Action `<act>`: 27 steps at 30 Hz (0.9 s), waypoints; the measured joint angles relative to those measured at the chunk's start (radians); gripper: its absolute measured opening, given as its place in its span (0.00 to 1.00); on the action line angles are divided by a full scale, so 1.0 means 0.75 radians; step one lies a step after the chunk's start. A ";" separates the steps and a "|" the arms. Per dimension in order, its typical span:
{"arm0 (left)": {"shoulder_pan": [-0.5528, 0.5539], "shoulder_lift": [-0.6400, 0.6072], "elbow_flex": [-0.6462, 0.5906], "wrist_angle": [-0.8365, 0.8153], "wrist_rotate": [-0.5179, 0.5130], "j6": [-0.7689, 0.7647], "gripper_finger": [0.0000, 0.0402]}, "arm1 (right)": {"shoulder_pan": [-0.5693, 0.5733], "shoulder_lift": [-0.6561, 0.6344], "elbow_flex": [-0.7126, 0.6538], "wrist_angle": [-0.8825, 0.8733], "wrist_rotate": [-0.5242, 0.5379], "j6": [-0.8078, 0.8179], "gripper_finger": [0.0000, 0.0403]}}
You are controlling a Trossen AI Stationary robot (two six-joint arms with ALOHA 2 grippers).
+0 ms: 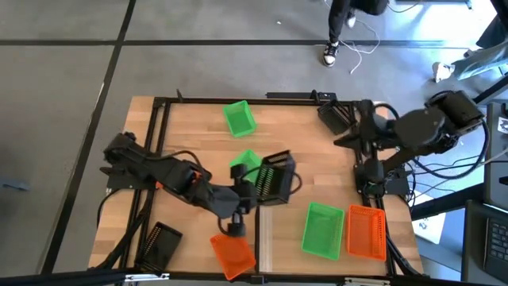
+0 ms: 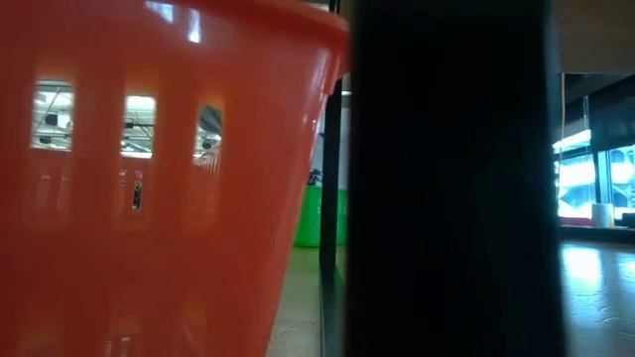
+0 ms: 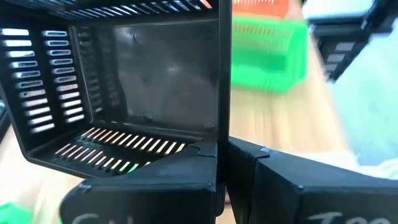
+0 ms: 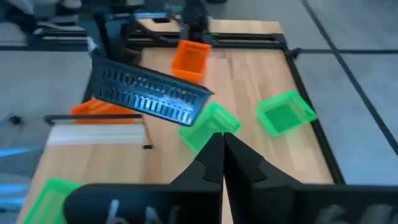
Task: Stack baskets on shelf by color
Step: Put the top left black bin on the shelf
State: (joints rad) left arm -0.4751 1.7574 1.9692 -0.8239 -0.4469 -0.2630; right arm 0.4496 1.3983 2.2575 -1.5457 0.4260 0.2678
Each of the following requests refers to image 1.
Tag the black plastic basket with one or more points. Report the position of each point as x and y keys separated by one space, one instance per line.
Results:
x=333 y=115
x=278 y=178
x=160 y=246

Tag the black aluminium table frame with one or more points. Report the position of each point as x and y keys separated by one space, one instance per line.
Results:
x=278 y=102

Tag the black case with sticker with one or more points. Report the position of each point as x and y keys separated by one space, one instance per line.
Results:
x=494 y=171

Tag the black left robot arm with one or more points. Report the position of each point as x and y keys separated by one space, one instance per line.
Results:
x=174 y=175

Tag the black crossbeam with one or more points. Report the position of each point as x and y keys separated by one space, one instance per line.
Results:
x=59 y=278

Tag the black laptop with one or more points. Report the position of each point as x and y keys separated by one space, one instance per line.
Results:
x=476 y=238

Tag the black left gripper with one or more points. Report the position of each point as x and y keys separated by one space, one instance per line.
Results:
x=246 y=198

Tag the green plastic basket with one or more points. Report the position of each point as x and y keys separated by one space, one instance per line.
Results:
x=239 y=119
x=322 y=232
x=246 y=159

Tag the black bar with knob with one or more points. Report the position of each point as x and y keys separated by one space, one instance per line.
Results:
x=289 y=95

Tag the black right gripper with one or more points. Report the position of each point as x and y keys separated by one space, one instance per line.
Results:
x=367 y=127

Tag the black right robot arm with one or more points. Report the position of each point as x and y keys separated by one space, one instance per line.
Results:
x=420 y=127

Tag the silver metal bracket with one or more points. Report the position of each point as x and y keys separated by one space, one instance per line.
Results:
x=367 y=282
x=147 y=277

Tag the white printed sheet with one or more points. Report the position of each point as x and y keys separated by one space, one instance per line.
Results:
x=430 y=230

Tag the black diagonal desk leg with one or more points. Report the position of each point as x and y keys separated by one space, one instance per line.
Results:
x=444 y=202

